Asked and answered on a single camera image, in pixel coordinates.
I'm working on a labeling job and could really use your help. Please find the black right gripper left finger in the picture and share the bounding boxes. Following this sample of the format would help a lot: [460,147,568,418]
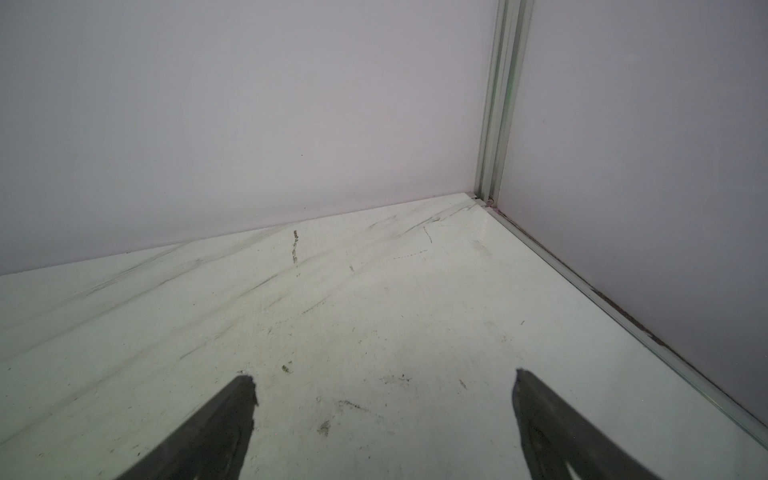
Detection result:
[119,375,258,479]

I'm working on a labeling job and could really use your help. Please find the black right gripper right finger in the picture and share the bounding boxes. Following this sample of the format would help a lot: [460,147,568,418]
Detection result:
[511,369,657,480]

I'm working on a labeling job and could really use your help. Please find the aluminium corner frame post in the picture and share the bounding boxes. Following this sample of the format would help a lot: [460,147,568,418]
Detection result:
[473,0,535,207]

